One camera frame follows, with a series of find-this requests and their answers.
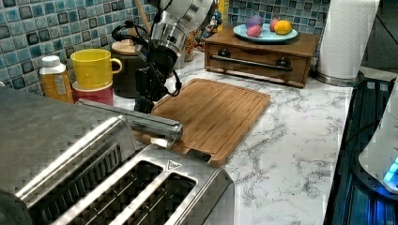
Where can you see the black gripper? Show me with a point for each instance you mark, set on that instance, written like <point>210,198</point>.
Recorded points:
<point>150,80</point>

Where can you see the glass oven door with handle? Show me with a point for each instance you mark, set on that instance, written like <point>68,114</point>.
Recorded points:
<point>148,128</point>

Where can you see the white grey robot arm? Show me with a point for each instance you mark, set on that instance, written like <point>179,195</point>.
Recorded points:
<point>174,20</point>

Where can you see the stainless steel toaster oven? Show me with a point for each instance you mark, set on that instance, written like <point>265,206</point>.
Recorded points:
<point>53,154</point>

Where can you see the dark canister wooden lid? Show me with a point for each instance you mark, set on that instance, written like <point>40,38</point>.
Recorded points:
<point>125,81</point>

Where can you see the red white bowl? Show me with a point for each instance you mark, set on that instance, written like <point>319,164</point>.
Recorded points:
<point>103,94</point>

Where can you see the wooden spoon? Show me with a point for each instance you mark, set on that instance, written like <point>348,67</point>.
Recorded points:
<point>141,11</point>

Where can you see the yellow mug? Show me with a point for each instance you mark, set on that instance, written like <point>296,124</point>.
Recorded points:
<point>94,68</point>

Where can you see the bamboo cutting board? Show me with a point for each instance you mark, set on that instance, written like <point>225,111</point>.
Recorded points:
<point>216,116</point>

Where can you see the colourful cereal box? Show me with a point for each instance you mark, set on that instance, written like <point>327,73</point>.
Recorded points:
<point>216,24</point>

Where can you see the orange bottle white cap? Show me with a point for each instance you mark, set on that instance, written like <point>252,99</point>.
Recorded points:
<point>55,79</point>

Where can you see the stainless steel two-slot toaster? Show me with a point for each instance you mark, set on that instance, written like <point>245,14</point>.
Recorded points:
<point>158,186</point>

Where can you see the pink toy fruit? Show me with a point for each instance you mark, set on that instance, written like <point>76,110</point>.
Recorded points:
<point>254,31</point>

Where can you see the purple toy fruit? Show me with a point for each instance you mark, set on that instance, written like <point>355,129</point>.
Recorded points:
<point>253,21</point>

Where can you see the light blue plate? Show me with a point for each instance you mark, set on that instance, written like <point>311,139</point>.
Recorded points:
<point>266,36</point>

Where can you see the red toy fruit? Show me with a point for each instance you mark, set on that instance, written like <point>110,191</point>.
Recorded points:
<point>272,25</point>

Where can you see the wooden drawer box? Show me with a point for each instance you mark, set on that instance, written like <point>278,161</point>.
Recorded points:
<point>299,51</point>

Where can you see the yellow toy lemon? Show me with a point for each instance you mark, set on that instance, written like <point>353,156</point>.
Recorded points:
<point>282,27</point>

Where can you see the paper towel roll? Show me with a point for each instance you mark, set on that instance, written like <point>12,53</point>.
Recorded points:
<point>345,37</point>

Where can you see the black stovetop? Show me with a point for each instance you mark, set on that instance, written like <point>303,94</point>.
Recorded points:
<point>356,198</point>

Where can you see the black drawer handle bar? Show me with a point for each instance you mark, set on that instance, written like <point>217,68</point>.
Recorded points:
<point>224,55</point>

